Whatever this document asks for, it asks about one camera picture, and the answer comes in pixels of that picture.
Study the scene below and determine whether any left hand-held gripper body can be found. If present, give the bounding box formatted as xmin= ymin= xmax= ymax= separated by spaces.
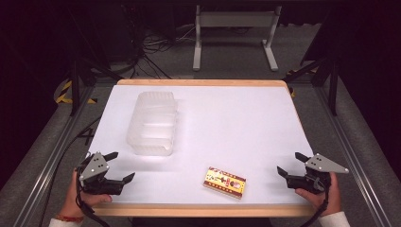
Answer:
xmin=77 ymin=151 xmax=126 ymax=196

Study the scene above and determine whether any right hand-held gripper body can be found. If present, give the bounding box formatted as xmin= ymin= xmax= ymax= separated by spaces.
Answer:
xmin=286 ymin=152 xmax=350 ymax=195

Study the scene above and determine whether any clear plastic storage box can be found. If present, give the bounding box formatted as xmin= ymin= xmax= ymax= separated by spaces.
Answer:
xmin=126 ymin=91 xmax=179 ymax=157

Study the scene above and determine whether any yellow red patterned box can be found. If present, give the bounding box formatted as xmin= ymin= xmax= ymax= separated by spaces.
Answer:
xmin=202 ymin=166 xmax=247 ymax=201

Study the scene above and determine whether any person's right hand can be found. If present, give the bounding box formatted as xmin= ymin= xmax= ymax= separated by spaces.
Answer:
xmin=294 ymin=171 xmax=342 ymax=218

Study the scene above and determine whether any person's left hand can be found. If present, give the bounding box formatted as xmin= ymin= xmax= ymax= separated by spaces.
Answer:
xmin=60 ymin=167 xmax=113 ymax=219

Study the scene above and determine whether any black tripod stand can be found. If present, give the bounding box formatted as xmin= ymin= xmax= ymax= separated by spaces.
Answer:
xmin=282 ymin=53 xmax=341 ymax=117
xmin=61 ymin=6 xmax=125 ymax=117

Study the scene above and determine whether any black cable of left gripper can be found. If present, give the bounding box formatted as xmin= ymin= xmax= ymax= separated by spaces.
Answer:
xmin=37 ymin=115 xmax=112 ymax=227

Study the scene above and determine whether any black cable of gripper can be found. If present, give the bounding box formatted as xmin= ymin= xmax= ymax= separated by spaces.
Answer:
xmin=37 ymin=115 xmax=112 ymax=227
xmin=299 ymin=176 xmax=331 ymax=227

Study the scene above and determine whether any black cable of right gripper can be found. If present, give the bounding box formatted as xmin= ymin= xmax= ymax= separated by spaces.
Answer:
xmin=299 ymin=176 xmax=331 ymax=227

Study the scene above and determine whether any aluminium rail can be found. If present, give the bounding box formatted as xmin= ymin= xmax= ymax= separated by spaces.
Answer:
xmin=313 ymin=84 xmax=394 ymax=227
xmin=12 ymin=85 xmax=96 ymax=227

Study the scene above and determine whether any red bracelet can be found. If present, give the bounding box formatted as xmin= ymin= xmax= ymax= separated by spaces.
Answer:
xmin=56 ymin=214 xmax=85 ymax=223

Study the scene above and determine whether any bundle of black floor cables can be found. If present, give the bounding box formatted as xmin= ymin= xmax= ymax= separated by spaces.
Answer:
xmin=119 ymin=3 xmax=197 ymax=79

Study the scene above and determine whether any white metal stand frame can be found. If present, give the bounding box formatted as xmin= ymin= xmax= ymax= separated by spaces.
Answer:
xmin=192 ymin=4 xmax=283 ymax=72

